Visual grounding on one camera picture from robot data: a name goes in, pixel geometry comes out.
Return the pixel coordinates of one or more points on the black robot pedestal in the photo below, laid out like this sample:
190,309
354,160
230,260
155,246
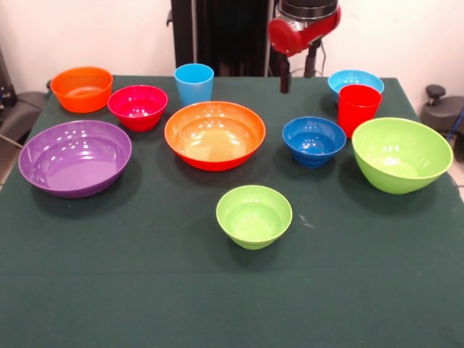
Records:
224,36

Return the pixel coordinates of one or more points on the light blue bowl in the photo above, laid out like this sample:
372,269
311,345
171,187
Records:
355,78

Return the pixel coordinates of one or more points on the dark green tablecloth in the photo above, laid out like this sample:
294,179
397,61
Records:
232,290

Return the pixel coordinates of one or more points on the grey machine base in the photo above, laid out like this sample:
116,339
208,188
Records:
21,116
440,112

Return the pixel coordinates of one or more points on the light blue cup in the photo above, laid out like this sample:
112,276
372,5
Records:
194,88

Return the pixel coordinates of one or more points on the wide orange bowl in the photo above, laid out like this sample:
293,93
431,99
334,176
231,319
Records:
214,137

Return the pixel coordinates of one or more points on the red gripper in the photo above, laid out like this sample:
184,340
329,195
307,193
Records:
286,38

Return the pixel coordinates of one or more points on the large green bowl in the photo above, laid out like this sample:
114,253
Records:
398,159

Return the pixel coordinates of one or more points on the dark blue bowl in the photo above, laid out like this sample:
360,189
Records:
313,143

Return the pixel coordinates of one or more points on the purple bowl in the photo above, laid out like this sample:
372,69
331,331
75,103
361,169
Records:
72,163

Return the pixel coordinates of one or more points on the small green bowl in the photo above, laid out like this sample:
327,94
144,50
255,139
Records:
253,217

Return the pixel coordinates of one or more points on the deep orange bowl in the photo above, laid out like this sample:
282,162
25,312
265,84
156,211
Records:
81,92

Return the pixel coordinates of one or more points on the magenta bowl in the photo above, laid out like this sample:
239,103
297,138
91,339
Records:
137,108

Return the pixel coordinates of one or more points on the red cup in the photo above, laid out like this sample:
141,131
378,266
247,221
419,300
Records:
357,112

